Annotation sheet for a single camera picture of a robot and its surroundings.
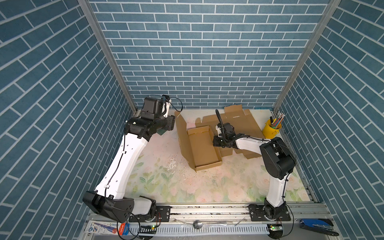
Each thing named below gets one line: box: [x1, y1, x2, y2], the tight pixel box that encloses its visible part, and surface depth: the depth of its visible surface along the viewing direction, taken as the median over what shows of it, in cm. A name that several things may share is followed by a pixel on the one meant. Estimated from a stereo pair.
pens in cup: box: [270, 111, 286, 129], surface depth 99 cm
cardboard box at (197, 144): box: [174, 111, 223, 172], surface depth 101 cm
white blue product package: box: [84, 220, 130, 236], surface depth 70 cm
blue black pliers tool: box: [299, 218, 340, 237], surface depth 71 cm
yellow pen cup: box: [262, 119, 282, 139], surface depth 100 cm
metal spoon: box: [193, 220, 228, 230], surface depth 72 cm
